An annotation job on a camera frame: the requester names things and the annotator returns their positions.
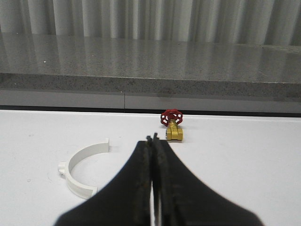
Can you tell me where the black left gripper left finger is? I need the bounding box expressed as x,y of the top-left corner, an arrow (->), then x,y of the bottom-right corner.
56,137 -> 152,226

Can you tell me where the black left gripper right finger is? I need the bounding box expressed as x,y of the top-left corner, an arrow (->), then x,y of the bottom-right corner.
152,137 -> 262,226

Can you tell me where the white half pipe clamp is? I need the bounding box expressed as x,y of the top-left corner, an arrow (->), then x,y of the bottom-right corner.
58,138 -> 110,200

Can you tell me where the brass valve red handwheel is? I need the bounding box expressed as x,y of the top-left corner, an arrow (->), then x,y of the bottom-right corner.
160,109 -> 183,141

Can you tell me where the grey stone counter ledge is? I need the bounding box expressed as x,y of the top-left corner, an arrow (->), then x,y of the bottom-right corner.
0,33 -> 301,113

